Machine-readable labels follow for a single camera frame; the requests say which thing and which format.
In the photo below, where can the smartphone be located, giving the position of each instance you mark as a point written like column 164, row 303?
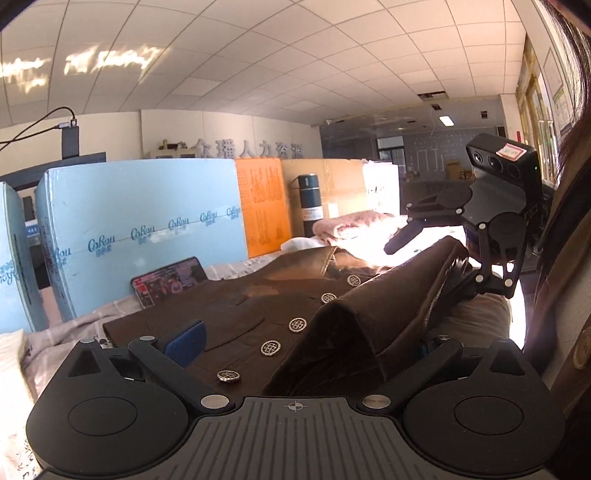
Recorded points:
column 168, row 281

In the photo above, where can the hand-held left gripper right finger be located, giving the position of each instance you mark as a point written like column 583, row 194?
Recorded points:
column 438, row 356

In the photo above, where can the person's dark hair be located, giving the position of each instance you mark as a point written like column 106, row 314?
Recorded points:
column 577, row 92

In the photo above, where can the white printed carton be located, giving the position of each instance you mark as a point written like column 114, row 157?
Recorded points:
column 381, row 189

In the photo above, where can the pink folded cloth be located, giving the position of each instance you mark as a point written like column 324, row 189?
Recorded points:
column 355, row 226

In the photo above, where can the gold wall lettering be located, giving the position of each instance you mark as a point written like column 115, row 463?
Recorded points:
column 221, row 148

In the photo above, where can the orange carton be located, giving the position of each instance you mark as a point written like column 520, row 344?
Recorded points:
column 261, row 207

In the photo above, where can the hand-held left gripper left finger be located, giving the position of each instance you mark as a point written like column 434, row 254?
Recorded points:
column 187, row 341

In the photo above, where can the window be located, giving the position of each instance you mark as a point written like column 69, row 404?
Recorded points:
column 538, row 106

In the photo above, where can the ceiling light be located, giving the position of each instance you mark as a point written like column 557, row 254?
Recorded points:
column 446, row 120

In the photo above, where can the dark thermos bottle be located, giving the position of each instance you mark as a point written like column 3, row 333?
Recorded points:
column 308, row 205

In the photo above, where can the brown buttoned jacket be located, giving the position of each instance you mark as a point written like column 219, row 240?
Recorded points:
column 258, row 295

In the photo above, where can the beige checked bedsheet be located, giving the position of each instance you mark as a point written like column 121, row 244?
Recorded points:
column 69, row 327

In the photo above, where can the brown cardboard carton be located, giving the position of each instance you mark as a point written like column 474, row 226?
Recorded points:
column 337, row 184

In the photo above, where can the light blue carton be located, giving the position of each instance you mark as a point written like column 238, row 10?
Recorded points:
column 138, row 203
column 14, row 263

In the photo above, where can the black power adapter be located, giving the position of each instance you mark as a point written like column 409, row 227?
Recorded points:
column 70, row 138

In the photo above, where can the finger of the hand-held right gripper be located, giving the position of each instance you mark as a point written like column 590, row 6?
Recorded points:
column 480, row 272
column 401, row 235

